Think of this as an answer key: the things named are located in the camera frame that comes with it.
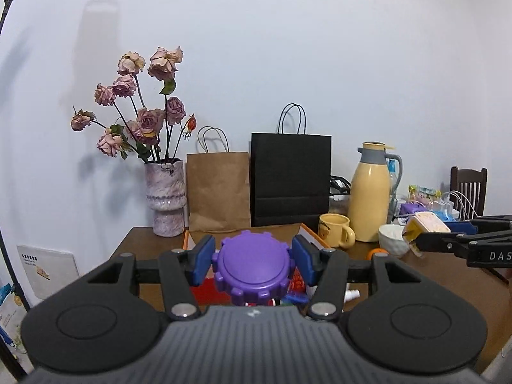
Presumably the yellow thermos jug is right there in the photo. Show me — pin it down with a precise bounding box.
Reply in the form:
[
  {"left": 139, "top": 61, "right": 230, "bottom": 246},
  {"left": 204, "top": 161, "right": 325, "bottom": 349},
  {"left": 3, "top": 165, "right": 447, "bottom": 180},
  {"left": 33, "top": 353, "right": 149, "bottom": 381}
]
[{"left": 348, "top": 141, "right": 403, "bottom": 243}]

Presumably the white textured bowl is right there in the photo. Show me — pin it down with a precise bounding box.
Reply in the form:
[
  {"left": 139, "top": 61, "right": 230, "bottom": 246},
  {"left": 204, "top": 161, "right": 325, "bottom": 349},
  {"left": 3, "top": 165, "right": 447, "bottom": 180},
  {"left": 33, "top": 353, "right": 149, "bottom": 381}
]
[{"left": 378, "top": 224, "right": 410, "bottom": 258}]

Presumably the black paper bag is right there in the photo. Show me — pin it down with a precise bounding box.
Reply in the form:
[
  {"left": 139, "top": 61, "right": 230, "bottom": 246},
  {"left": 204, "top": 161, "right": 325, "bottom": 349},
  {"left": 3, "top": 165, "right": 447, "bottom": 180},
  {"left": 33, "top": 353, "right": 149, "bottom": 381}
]
[{"left": 249, "top": 102, "right": 332, "bottom": 229}]

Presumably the white spray bottle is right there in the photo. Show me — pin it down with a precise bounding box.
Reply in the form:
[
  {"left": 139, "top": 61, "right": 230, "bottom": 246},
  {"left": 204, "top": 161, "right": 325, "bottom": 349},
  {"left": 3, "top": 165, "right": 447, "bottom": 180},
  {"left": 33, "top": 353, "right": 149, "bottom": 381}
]
[{"left": 344, "top": 285, "right": 360, "bottom": 303}]

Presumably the dark wooden chair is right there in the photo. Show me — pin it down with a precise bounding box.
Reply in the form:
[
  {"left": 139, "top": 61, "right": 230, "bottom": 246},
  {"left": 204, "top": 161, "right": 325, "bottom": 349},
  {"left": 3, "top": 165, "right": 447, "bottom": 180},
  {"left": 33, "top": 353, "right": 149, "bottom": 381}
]
[{"left": 450, "top": 166, "right": 488, "bottom": 219}]

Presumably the speckled pink ceramic vase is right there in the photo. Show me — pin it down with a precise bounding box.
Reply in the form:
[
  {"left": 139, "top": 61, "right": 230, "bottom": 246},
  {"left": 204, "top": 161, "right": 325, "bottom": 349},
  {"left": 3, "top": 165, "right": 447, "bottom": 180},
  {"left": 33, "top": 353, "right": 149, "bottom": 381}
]
[{"left": 144, "top": 160, "right": 187, "bottom": 237}]

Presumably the cream cube box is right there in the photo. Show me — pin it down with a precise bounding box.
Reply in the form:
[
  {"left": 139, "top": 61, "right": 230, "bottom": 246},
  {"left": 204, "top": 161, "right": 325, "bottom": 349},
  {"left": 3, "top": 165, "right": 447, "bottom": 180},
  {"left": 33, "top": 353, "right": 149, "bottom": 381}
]
[{"left": 402, "top": 211, "right": 450, "bottom": 258}]

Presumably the dried pink flower bouquet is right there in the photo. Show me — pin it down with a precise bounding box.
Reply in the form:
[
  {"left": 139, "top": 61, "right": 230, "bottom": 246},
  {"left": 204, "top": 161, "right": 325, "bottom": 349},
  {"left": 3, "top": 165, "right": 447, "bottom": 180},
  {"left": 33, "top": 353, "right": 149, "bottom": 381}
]
[{"left": 70, "top": 46, "right": 197, "bottom": 165}]

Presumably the blue white carton box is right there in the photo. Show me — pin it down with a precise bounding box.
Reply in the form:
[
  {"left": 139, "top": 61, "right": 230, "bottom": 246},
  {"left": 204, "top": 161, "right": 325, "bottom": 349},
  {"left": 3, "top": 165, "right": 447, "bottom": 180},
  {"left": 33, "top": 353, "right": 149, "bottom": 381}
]
[{"left": 0, "top": 284, "right": 30, "bottom": 367}]

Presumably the orange fruit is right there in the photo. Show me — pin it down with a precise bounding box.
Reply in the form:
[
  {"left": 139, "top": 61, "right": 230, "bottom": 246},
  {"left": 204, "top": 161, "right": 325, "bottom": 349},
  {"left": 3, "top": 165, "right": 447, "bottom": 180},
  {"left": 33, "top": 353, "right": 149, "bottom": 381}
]
[{"left": 366, "top": 248, "right": 389, "bottom": 260}]

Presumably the clear plastic bottle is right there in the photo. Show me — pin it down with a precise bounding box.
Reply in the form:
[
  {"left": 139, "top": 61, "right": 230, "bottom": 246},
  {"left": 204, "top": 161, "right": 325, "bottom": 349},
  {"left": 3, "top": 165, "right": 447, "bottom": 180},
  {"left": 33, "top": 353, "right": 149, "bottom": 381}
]
[{"left": 387, "top": 159, "right": 399, "bottom": 224}]

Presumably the red cardboard box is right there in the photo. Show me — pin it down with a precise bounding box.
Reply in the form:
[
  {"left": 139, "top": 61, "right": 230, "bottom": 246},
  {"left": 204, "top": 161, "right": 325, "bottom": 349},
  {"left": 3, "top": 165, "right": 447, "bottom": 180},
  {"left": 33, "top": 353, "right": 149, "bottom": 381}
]
[{"left": 182, "top": 224, "right": 327, "bottom": 306}]

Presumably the brown paper bag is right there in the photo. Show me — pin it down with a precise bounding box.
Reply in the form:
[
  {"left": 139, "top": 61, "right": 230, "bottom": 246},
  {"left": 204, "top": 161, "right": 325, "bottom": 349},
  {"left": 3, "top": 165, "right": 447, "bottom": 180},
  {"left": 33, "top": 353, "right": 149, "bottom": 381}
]
[{"left": 186, "top": 125, "right": 252, "bottom": 233}]

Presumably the yellow ceramic mug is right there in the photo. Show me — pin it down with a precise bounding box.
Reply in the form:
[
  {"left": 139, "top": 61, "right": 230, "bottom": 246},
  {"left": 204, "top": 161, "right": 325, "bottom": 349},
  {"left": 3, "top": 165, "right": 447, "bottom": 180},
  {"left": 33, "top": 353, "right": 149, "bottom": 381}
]
[{"left": 318, "top": 213, "right": 356, "bottom": 249}]

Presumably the purple gear-shaped lid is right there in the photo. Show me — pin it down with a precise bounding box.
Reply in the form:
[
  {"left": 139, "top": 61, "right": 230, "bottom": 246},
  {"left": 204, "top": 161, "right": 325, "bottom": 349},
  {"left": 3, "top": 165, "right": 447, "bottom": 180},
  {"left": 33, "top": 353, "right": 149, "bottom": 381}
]
[{"left": 212, "top": 231, "right": 295, "bottom": 306}]

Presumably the white panel on floor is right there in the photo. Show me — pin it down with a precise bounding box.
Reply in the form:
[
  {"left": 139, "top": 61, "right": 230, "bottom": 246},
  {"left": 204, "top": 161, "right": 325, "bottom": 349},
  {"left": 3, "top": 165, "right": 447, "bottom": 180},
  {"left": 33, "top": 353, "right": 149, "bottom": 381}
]
[{"left": 17, "top": 245, "right": 79, "bottom": 300}]

